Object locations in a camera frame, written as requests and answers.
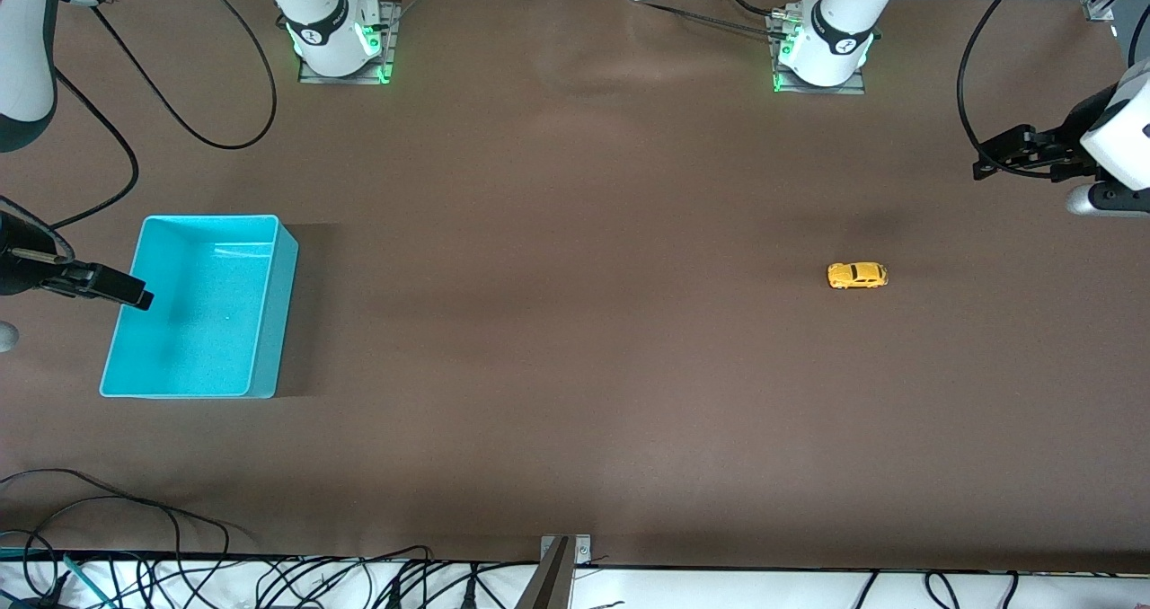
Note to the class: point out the yellow beetle toy car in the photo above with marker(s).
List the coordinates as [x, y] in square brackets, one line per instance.
[858, 275]

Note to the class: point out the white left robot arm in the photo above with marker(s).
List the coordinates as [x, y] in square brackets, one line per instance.
[840, 34]

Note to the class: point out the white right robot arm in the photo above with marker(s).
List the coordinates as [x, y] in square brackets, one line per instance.
[323, 25]

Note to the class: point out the teal thin tool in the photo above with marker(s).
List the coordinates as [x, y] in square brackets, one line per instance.
[85, 578]

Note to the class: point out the small metal bracket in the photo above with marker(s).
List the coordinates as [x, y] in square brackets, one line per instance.
[584, 551]

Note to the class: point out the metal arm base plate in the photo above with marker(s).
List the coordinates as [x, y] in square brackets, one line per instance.
[386, 43]
[853, 88]

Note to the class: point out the brown table cover sheet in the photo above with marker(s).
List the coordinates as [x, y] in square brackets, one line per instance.
[575, 322]

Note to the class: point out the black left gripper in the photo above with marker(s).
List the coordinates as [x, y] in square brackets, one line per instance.
[1066, 138]

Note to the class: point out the teal plastic bin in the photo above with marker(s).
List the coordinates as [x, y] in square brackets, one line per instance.
[207, 322]

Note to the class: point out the grey metal bar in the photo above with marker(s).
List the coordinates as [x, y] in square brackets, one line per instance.
[550, 582]

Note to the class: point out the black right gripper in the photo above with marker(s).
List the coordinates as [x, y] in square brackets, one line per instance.
[20, 272]

